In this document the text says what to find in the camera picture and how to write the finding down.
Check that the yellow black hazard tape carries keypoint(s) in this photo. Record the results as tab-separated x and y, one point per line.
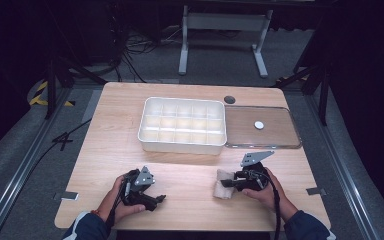
36	98

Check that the clear plastic box lid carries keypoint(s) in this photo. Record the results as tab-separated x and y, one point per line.
263	133

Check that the grey tape piece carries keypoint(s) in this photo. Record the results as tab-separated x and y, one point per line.
66	196
316	191

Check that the white compartment storage box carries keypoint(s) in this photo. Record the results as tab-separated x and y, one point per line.
181	125

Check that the person's left hand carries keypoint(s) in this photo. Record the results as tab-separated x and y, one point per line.
113	206

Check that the person's right hand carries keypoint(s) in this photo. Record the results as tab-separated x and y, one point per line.
280	200

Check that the dark round table grommet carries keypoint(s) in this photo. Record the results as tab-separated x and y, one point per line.
229	99

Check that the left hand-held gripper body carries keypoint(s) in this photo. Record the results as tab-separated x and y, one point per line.
140	196

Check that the white metal stand frame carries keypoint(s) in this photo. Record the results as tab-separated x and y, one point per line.
225	21

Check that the beige sock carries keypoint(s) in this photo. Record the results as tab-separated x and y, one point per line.
222	193

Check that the aluminium floor rail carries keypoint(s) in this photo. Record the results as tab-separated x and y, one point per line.
23	163
343	173

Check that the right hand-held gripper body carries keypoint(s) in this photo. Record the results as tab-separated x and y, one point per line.
253	180

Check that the black tripod stand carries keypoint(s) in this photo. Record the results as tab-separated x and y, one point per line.
51	86
323	93

